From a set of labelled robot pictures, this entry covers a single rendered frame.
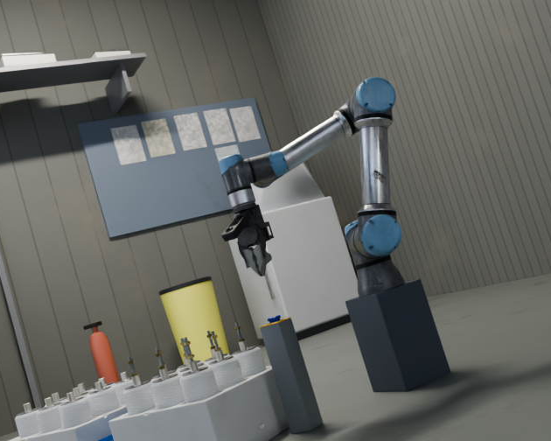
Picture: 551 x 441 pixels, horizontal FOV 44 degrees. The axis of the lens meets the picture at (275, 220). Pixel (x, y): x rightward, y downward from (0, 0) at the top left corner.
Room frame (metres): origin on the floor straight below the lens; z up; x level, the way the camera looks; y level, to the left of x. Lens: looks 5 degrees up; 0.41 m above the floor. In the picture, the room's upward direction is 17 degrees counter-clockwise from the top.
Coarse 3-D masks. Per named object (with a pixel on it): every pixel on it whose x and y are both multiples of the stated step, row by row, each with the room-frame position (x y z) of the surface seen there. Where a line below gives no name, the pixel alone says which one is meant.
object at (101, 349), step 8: (88, 328) 4.65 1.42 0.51; (96, 328) 4.67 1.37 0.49; (96, 336) 4.63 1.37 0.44; (104, 336) 4.66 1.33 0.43; (96, 344) 4.62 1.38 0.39; (104, 344) 4.64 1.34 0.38; (96, 352) 4.62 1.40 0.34; (104, 352) 4.63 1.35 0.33; (96, 360) 4.63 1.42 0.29; (104, 360) 4.62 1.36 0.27; (112, 360) 4.66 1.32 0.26; (96, 368) 4.65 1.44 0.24; (104, 368) 4.62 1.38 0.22; (112, 368) 4.64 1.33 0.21; (104, 376) 4.62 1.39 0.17; (112, 376) 4.63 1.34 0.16
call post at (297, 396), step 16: (288, 320) 2.00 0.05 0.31; (272, 336) 1.98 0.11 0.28; (288, 336) 1.98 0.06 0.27; (272, 352) 1.98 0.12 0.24; (288, 352) 1.96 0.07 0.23; (272, 368) 1.99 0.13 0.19; (288, 368) 1.96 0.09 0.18; (304, 368) 2.01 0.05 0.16; (288, 384) 1.97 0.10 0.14; (304, 384) 1.99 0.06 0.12; (288, 400) 1.98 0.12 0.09; (304, 400) 1.97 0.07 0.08; (288, 416) 1.99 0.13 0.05; (304, 416) 1.96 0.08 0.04; (320, 416) 2.01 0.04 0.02
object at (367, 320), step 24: (408, 288) 2.15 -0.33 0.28; (360, 312) 2.18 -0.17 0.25; (384, 312) 2.09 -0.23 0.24; (408, 312) 2.13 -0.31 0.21; (360, 336) 2.22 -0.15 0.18; (384, 336) 2.11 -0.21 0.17; (408, 336) 2.12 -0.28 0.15; (432, 336) 2.16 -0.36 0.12; (384, 360) 2.14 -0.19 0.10; (408, 360) 2.11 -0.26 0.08; (432, 360) 2.15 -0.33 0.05; (384, 384) 2.18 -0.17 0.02; (408, 384) 2.09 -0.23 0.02
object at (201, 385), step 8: (208, 368) 1.92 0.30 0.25; (184, 376) 1.91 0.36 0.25; (192, 376) 1.89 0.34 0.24; (200, 376) 1.89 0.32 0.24; (208, 376) 1.91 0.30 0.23; (184, 384) 1.90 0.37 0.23; (192, 384) 1.89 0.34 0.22; (200, 384) 1.89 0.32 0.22; (208, 384) 1.90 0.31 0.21; (216, 384) 1.93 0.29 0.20; (184, 392) 1.91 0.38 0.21; (192, 392) 1.89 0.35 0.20; (200, 392) 1.89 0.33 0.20; (208, 392) 1.90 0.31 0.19; (216, 392) 1.92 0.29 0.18; (192, 400) 1.89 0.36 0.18; (200, 400) 1.89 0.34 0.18
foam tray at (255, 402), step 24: (240, 384) 1.96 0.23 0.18; (264, 384) 2.05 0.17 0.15; (168, 408) 1.92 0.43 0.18; (192, 408) 1.86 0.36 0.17; (216, 408) 1.86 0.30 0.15; (240, 408) 1.94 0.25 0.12; (264, 408) 2.02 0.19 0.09; (120, 432) 2.02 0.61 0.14; (144, 432) 1.97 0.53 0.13; (168, 432) 1.92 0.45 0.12; (192, 432) 1.87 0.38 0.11; (216, 432) 1.84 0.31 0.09; (240, 432) 1.91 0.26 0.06; (264, 432) 2.00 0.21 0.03
